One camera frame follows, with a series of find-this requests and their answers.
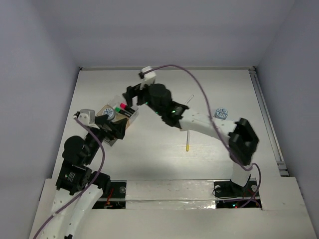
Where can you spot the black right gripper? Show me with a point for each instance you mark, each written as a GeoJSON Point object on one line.
{"type": "Point", "coordinates": [133, 91]}

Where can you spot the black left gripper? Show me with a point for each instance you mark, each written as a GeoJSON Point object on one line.
{"type": "Point", "coordinates": [104, 124]}

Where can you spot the blue paint jar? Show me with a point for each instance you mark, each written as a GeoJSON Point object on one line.
{"type": "Point", "coordinates": [221, 113]}
{"type": "Point", "coordinates": [110, 113]}

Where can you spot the pink tip black highlighter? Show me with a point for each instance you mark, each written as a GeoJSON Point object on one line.
{"type": "Point", "coordinates": [127, 108]}

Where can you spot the green tip black highlighter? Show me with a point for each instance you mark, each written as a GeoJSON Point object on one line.
{"type": "Point", "coordinates": [123, 112]}

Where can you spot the yellow capped marker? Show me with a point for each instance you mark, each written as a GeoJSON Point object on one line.
{"type": "Point", "coordinates": [187, 141]}

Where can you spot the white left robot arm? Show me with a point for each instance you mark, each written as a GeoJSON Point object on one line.
{"type": "Point", "coordinates": [78, 188]}

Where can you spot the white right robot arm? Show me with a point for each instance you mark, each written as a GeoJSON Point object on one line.
{"type": "Point", "coordinates": [238, 136]}

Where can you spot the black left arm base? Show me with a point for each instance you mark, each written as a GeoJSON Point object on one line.
{"type": "Point", "coordinates": [116, 199]}

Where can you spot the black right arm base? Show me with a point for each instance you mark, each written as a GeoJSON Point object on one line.
{"type": "Point", "coordinates": [231, 196]}

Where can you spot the amber plastic container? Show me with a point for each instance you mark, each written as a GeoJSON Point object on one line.
{"type": "Point", "coordinates": [118, 116]}

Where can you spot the clear plastic container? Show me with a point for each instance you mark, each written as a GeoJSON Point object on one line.
{"type": "Point", "coordinates": [116, 100]}

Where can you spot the purple capped white marker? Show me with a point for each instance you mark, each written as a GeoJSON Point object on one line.
{"type": "Point", "coordinates": [189, 99]}

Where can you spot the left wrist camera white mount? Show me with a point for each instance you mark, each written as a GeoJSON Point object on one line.
{"type": "Point", "coordinates": [86, 117]}

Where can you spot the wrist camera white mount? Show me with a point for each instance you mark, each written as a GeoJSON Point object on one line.
{"type": "Point", "coordinates": [86, 117]}
{"type": "Point", "coordinates": [148, 77]}

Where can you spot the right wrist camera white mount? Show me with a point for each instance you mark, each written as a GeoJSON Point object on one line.
{"type": "Point", "coordinates": [148, 77]}

